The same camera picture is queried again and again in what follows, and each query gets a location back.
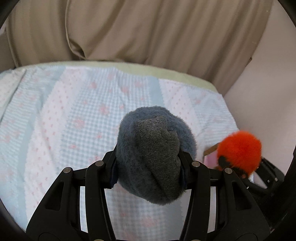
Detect grey fuzzy sock bundle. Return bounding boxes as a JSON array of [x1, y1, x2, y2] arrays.
[[116, 106, 197, 205]]

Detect orange fluffy pompom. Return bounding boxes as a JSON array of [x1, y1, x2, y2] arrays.
[[217, 131, 262, 179]]

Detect pale green mattress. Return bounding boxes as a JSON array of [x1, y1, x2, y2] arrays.
[[20, 61, 218, 93]]

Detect cardboard box with pink lining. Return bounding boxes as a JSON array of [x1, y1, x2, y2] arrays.
[[203, 143, 219, 169]]

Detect beige curtain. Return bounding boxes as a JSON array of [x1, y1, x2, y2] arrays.
[[6, 1, 273, 94]]

